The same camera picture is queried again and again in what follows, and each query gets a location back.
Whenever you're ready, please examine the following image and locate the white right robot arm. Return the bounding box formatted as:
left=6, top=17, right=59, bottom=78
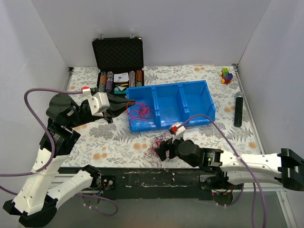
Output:
left=155, top=138, right=304, bottom=191

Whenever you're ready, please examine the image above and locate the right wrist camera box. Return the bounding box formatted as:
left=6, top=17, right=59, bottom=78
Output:
left=169, top=123, right=186, bottom=142

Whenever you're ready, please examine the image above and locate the red wire bundle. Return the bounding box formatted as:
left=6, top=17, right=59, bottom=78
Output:
left=142, top=133, right=176, bottom=168

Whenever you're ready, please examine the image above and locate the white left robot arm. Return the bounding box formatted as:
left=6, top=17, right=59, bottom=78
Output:
left=3, top=87, right=135, bottom=228

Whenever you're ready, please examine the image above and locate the colourful toy block train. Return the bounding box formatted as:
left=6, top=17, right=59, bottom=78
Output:
left=218, top=68, right=233, bottom=85

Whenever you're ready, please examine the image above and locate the blue three-compartment plastic bin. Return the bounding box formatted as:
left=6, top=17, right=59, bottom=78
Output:
left=127, top=80, right=216, bottom=132

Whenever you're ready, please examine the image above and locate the black handheld microphone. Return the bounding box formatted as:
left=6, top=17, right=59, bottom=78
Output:
left=234, top=92, right=244, bottom=127

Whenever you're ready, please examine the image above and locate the black metal base rail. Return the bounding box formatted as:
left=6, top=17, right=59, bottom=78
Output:
left=68, top=166, right=240, bottom=201

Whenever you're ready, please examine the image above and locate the black poker chip case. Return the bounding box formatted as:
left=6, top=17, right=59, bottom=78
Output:
left=92, top=34, right=144, bottom=96

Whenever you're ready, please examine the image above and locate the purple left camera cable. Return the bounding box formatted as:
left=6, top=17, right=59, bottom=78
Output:
left=0, top=87, right=119, bottom=217

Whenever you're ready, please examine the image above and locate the purple camera cable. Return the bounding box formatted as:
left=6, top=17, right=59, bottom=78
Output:
left=0, top=87, right=119, bottom=217
left=181, top=114, right=266, bottom=228

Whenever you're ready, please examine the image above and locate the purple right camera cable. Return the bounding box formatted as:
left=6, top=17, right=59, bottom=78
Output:
left=181, top=114, right=266, bottom=228

